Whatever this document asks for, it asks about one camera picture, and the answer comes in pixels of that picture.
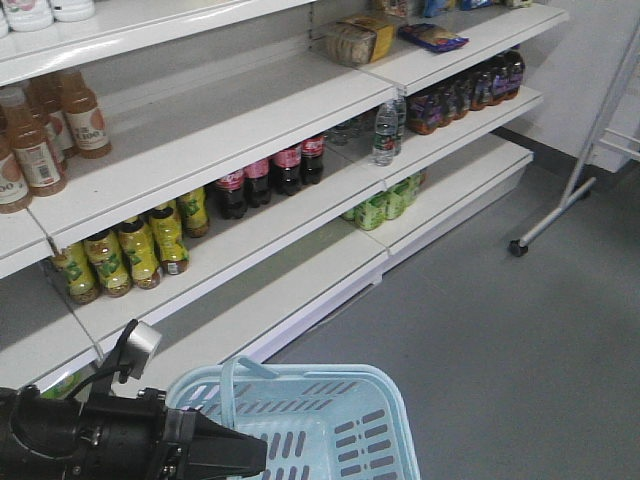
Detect orange C100 juice bottle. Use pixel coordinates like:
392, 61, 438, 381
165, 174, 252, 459
1, 87, 66, 197
57, 68, 112, 159
0, 136, 32, 214

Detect white metal shelf unit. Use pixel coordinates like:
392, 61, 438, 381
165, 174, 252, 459
1, 1, 569, 389

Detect white rolling whiteboard stand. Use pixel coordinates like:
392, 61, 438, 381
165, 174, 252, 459
505, 1, 639, 257

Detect clear water bottle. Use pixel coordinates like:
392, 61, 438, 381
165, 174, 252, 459
372, 100, 398, 166

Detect light blue plastic basket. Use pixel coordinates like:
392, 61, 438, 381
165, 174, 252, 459
168, 356, 421, 479

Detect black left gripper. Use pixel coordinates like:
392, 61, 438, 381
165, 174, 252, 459
67, 389, 268, 479

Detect blue snack packet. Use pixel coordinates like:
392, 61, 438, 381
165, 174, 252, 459
398, 23, 469, 53

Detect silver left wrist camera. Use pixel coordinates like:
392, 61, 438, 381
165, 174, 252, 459
103, 319, 162, 384

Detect yellow iced tea bottle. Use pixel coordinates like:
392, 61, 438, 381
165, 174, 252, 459
176, 187, 209, 238
149, 202, 189, 275
50, 242, 100, 305
83, 229, 132, 298
118, 215, 161, 290

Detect clear cookie box yellow label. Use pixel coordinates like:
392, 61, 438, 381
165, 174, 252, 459
325, 15, 396, 67

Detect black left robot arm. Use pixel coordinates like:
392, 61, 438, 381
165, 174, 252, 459
1, 386, 267, 479

